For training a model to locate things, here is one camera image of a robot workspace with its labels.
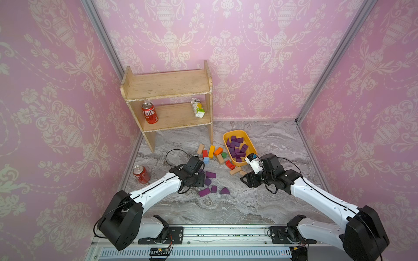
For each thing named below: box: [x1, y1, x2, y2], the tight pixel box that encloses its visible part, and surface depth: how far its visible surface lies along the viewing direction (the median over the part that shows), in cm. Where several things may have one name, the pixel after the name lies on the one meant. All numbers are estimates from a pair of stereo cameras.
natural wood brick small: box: [229, 166, 243, 176], surface depth 96 cm
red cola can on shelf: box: [141, 101, 159, 125], surface depth 85 cm
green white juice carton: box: [191, 97, 206, 118], surface depth 94 cm
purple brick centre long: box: [205, 171, 217, 179], surface depth 96 cm
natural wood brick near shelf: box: [197, 143, 205, 155], surface depth 107 cm
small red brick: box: [225, 159, 236, 171], surface depth 98 cm
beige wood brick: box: [216, 153, 225, 166], surface depth 100 cm
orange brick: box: [213, 146, 224, 157], surface depth 105 cm
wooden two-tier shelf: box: [120, 59, 214, 153], surface depth 83 cm
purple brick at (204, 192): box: [198, 187, 211, 198], surface depth 89 cm
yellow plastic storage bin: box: [222, 129, 258, 166], surface depth 107 cm
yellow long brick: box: [207, 144, 217, 159], surface depth 105 cm
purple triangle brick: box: [218, 187, 231, 195], surface depth 88 cm
